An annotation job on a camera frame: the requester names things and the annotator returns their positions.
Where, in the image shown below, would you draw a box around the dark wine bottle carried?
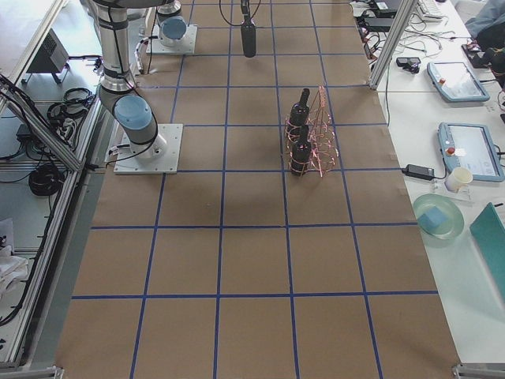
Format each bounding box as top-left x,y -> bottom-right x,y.
240,16 -> 256,58

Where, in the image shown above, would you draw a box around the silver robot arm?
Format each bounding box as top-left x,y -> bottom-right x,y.
156,0 -> 188,47
93,1 -> 189,158

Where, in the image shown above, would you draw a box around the dark wine bottle right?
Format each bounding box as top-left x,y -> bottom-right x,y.
287,88 -> 310,137

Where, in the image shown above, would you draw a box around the dark wine bottle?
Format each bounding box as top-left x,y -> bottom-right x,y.
287,88 -> 310,137
290,125 -> 312,176

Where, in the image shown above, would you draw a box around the dark wine bottle left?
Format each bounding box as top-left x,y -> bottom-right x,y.
290,125 -> 312,176

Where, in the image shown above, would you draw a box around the grey control box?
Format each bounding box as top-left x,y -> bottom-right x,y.
21,28 -> 69,84

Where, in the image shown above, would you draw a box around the far teach pendant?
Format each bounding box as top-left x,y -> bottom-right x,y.
426,62 -> 490,103

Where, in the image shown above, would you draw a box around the teach pendant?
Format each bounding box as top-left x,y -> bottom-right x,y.
437,122 -> 504,182
426,62 -> 490,103

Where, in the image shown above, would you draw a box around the black power adapter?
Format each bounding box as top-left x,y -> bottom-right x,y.
402,164 -> 435,181

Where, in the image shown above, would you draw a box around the near teach pendant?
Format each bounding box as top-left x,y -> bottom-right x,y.
437,122 -> 504,182

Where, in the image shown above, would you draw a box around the white paper cup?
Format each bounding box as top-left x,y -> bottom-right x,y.
444,167 -> 473,193

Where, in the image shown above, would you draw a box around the blue sponge block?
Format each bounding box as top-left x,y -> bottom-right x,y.
417,206 -> 448,232

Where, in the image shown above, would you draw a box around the green glass bowl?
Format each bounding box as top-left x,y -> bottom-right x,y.
413,193 -> 465,240

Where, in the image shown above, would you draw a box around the teal folder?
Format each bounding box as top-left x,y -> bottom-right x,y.
469,203 -> 504,297

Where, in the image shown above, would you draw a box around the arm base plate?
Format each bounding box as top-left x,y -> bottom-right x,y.
147,24 -> 197,55
111,124 -> 183,174

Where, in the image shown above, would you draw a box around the aluminium frame post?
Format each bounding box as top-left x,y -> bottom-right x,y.
368,0 -> 417,90

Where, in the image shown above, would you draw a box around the copper wire wine basket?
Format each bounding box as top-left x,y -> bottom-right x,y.
284,86 -> 339,176

